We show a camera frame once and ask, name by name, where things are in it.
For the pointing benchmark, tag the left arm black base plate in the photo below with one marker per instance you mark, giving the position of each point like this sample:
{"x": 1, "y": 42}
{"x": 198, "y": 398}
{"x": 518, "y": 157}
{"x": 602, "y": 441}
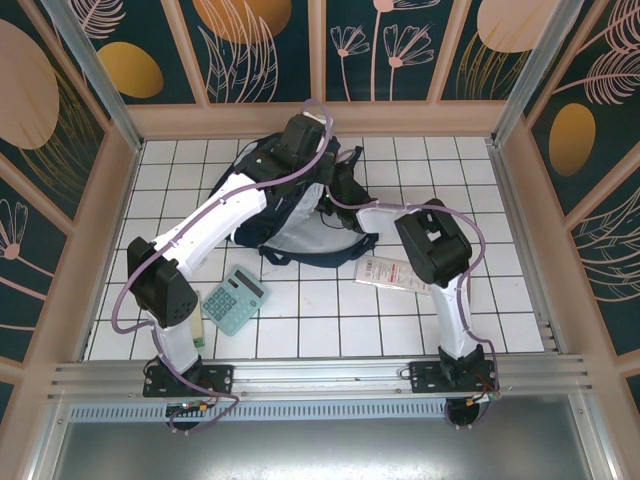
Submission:
{"x": 220, "y": 380}

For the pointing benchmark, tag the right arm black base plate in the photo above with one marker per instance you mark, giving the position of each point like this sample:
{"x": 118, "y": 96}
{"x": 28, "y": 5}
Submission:
{"x": 422, "y": 380}

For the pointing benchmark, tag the pale green notebook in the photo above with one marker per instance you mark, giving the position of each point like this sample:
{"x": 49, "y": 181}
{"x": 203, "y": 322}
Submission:
{"x": 199, "y": 330}

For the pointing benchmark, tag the aluminium side rail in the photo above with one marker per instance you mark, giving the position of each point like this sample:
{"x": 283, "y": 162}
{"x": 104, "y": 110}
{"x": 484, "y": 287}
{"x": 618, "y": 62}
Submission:
{"x": 521, "y": 235}

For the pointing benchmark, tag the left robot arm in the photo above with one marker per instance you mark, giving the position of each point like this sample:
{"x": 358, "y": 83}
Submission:
{"x": 215, "y": 225}

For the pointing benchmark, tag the teal calculator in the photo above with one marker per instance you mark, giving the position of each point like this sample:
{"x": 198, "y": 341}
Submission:
{"x": 235, "y": 300}

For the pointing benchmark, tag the aluminium front rail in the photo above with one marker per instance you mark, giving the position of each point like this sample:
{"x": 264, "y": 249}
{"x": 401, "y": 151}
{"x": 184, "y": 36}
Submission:
{"x": 325, "y": 375}

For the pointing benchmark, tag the aluminium corner post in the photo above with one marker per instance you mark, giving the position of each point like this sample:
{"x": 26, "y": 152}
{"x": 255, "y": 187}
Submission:
{"x": 520, "y": 95}
{"x": 107, "y": 95}

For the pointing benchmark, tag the navy blue backpack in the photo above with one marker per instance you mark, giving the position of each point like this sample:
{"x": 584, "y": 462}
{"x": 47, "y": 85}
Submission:
{"x": 300, "y": 235}

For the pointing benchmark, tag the small circuit board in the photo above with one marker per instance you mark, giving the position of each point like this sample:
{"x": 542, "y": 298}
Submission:
{"x": 482, "y": 398}
{"x": 187, "y": 407}

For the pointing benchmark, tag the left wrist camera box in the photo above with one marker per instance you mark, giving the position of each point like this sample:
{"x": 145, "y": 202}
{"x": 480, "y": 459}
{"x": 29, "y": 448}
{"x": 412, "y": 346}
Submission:
{"x": 312, "y": 117}

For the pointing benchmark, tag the clear stationery pack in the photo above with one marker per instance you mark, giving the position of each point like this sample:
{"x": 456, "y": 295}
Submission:
{"x": 385, "y": 272}

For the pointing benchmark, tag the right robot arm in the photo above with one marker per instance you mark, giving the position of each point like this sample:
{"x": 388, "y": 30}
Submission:
{"x": 435, "y": 245}

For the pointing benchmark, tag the grey steel sheet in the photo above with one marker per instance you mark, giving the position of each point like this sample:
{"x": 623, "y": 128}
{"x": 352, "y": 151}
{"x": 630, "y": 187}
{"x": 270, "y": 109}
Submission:
{"x": 325, "y": 452}

